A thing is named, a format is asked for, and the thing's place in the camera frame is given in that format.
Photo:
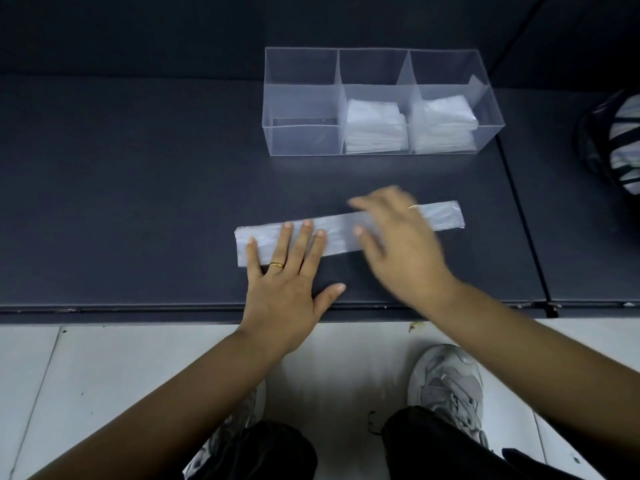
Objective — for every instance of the person's left hand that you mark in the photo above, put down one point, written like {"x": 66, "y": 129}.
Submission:
{"x": 280, "y": 304}

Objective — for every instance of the person's right hand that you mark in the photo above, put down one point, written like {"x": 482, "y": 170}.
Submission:
{"x": 405, "y": 254}

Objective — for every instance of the stack of plastic bags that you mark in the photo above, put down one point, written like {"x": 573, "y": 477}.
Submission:
{"x": 445, "y": 124}

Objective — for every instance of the clear three-compartment plastic box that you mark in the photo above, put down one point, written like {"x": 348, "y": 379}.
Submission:
{"x": 300, "y": 109}

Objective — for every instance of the person's left forearm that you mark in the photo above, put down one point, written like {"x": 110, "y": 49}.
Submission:
{"x": 135, "y": 419}

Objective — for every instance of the person's right forearm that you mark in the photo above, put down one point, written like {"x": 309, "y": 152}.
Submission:
{"x": 545, "y": 354}

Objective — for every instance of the person's left grey shoe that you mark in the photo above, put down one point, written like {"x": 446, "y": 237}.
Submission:
{"x": 230, "y": 429}

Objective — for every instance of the person's grey shoe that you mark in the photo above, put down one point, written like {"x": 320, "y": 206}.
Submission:
{"x": 447, "y": 384}
{"x": 230, "y": 429}

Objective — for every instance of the person's right grey shoe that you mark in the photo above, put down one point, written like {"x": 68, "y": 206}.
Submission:
{"x": 447, "y": 384}

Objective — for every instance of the small brown floor scrap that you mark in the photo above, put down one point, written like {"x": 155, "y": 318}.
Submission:
{"x": 413, "y": 325}

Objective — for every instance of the black trousers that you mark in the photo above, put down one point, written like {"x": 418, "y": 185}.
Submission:
{"x": 425, "y": 449}

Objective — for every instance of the black white striped tote bag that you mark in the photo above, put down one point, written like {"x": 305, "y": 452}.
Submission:
{"x": 615, "y": 139}

